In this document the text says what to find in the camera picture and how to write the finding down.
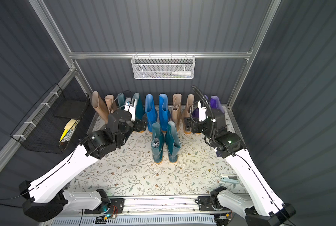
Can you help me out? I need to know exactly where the dark teal boot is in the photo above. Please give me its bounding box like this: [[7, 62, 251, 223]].
[[117, 93, 125, 110], [132, 93, 145, 120]]

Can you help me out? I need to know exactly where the blue rain boot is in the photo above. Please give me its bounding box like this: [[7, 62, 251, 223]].
[[145, 94, 158, 133], [159, 93, 170, 132]]

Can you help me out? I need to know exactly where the purple front boot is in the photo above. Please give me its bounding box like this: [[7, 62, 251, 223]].
[[210, 96, 225, 113], [192, 101, 207, 119]]

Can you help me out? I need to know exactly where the teal front boot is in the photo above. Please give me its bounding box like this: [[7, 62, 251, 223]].
[[165, 121, 181, 163], [151, 122, 165, 163]]

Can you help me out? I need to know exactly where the beige rain boot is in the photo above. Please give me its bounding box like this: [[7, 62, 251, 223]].
[[171, 93, 182, 131], [92, 91, 109, 124], [181, 94, 194, 134], [105, 95, 117, 114]]

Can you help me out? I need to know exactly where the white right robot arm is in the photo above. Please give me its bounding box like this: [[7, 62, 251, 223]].
[[184, 109, 296, 226]]

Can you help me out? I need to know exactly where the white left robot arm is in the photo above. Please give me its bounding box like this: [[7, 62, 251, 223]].
[[19, 110, 147, 222]]

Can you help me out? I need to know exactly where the floral floor mat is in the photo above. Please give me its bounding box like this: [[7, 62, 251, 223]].
[[68, 130, 246, 196]]

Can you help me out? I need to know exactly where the white bottle in basket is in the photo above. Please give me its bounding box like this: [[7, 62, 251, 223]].
[[171, 71, 192, 77]]

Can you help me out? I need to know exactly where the yellow notepad in basket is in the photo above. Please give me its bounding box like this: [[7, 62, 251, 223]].
[[60, 119, 80, 143]]

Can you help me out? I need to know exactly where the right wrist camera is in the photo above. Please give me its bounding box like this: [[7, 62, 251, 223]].
[[197, 101, 207, 122]]

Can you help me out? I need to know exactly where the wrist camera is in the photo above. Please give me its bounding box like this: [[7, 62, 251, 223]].
[[124, 98, 137, 121], [197, 101, 207, 122]]

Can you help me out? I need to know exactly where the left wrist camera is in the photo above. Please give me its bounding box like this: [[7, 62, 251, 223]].
[[124, 98, 137, 121]]

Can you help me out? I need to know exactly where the white wire mesh basket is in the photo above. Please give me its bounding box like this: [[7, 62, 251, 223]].
[[131, 54, 196, 80]]

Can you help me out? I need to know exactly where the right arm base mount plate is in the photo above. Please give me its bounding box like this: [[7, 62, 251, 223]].
[[195, 195, 230, 211]]

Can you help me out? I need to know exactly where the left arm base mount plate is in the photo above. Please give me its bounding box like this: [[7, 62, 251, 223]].
[[84, 198, 125, 215]]

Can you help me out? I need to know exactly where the black wire wall basket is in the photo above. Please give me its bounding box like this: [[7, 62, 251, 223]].
[[11, 86, 95, 154]]

